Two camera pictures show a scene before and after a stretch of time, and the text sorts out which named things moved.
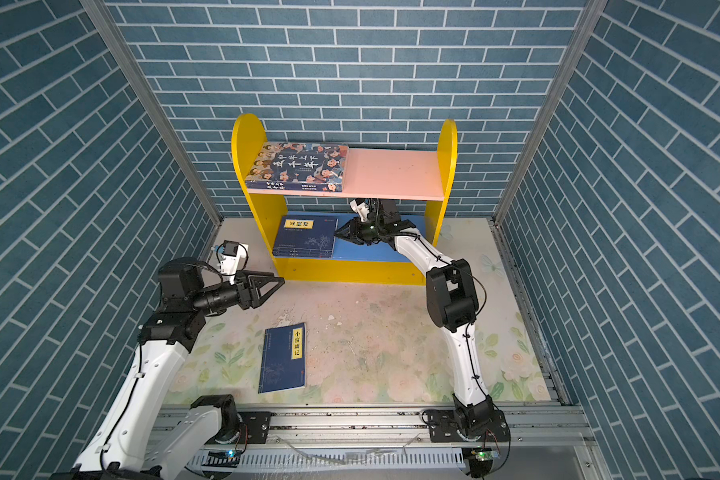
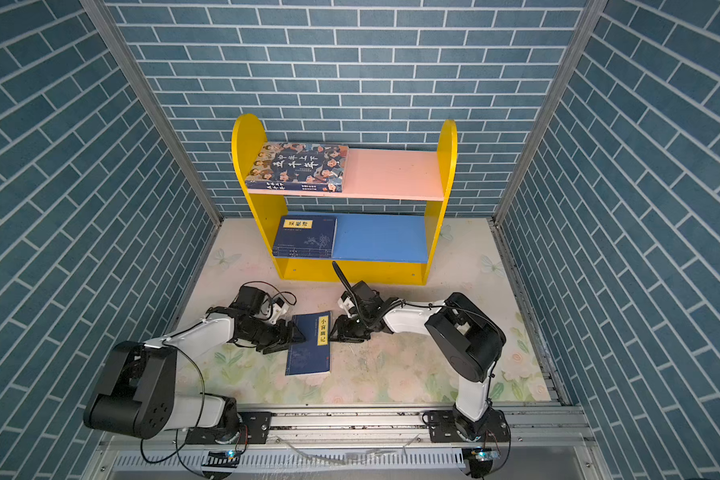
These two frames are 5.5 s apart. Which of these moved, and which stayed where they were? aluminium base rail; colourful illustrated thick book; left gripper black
Moved: left gripper black
Stayed: aluminium base rail; colourful illustrated thick book
